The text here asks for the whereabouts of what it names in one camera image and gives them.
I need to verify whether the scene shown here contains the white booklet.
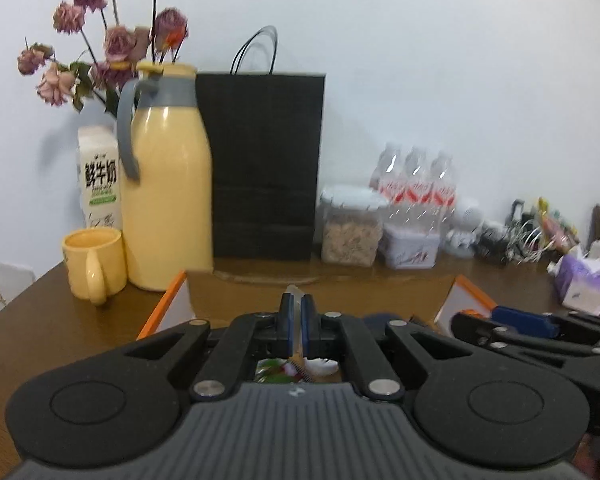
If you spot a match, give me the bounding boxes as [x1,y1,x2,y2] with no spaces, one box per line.
[0,257,36,329]

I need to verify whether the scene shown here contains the black paper bag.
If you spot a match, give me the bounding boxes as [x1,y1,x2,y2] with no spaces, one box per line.
[196,25,326,262]

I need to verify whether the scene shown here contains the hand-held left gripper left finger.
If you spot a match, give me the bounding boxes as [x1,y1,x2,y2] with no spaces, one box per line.
[125,292,297,401]

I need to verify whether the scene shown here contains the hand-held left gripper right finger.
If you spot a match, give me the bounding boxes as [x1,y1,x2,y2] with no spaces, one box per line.
[300,294,475,401]

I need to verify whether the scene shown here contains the yellow mug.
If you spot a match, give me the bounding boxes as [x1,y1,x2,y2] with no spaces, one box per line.
[61,227,129,307]

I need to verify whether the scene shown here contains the red cardboard box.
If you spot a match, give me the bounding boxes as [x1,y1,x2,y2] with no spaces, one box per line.
[136,269,499,361]

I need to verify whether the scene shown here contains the tangle of cables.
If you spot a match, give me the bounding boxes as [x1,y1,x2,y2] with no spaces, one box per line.
[477,200,546,264]

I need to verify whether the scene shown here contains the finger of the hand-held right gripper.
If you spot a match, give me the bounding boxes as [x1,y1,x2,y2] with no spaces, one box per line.
[492,305,600,344]
[451,311,600,369]

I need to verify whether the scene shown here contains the white round-headed robot figure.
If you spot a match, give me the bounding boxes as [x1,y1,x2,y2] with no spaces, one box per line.
[445,199,485,260]

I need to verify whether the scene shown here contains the yellow thermos jug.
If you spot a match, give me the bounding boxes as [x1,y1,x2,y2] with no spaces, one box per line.
[116,61,215,292]

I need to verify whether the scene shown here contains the purple tissue pack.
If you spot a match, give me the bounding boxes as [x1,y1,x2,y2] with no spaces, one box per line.
[547,246,600,316]

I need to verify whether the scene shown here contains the colourful snack packets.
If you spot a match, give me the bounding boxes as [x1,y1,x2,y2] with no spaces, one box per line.
[535,197,581,254]

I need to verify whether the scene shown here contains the clear container of seeds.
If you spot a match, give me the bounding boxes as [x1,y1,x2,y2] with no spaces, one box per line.
[320,186,389,267]

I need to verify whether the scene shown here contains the white milk carton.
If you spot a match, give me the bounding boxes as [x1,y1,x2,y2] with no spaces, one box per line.
[76,125,124,231]

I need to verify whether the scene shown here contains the dried pink flower bouquet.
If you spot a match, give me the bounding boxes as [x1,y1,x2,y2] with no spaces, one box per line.
[17,0,189,114]

